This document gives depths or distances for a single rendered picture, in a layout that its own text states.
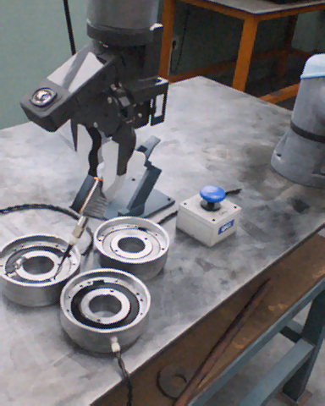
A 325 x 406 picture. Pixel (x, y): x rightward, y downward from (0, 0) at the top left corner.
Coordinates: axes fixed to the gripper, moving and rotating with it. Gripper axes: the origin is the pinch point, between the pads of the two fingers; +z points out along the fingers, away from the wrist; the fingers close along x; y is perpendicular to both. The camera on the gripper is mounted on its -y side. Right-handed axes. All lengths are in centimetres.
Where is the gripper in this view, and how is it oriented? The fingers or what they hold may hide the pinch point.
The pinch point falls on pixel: (97, 189)
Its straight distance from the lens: 65.4
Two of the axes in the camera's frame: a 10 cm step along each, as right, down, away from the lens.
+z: -1.1, 8.5, 5.1
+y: 6.5, -3.2, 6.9
